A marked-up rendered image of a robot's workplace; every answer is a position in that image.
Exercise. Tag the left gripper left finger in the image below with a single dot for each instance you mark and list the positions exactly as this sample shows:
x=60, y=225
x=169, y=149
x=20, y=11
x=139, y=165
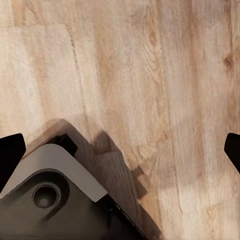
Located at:
x=12, y=149

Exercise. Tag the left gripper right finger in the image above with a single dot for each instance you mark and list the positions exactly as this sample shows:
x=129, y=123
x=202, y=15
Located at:
x=232, y=149

